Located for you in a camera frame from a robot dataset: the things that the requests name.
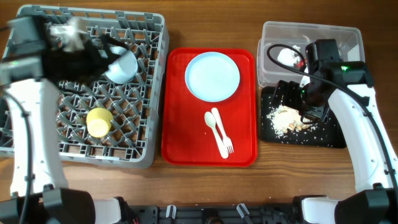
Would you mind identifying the white napkin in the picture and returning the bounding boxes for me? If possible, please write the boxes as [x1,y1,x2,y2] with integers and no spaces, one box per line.
[277,48,301,67]

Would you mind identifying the food scraps rice and nuts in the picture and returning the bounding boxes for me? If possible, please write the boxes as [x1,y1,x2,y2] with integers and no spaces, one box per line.
[266,105,316,138]

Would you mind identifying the red snack wrapper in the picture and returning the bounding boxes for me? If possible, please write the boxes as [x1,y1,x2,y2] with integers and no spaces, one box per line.
[295,59,307,69]

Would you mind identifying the large light blue plate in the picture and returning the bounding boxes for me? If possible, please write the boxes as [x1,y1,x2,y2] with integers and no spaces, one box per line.
[184,52,241,103]

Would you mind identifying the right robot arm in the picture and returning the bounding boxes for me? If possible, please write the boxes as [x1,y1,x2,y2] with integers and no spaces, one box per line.
[273,60,397,223]

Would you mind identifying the yellow cup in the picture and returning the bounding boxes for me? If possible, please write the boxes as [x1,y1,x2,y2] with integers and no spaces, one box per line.
[86,108,113,138]

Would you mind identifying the grey dishwasher rack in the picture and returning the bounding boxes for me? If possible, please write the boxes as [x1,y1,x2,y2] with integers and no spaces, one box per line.
[18,4,170,169]

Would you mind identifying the white plastic spoon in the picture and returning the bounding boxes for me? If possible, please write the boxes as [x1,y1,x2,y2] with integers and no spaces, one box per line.
[205,111,229,159]

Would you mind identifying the light blue bowl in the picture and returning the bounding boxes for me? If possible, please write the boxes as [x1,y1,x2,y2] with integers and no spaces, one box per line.
[104,46,138,84]

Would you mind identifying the clear plastic bin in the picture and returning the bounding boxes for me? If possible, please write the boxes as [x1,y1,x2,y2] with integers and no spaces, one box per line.
[257,21,366,88]

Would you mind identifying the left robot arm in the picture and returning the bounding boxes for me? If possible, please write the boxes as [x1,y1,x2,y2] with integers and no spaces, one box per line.
[1,16,135,223]

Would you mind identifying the black tray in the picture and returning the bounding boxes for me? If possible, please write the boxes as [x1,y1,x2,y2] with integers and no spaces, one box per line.
[261,86,346,148]

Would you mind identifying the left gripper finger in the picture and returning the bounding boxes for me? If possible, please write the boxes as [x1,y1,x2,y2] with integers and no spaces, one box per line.
[99,34,129,50]
[108,49,129,73]

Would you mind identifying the red plastic tray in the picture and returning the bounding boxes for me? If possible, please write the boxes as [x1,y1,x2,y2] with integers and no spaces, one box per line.
[161,47,257,167]

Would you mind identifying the white plastic fork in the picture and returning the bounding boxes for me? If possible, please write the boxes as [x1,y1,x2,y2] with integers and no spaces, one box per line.
[211,108,234,154]

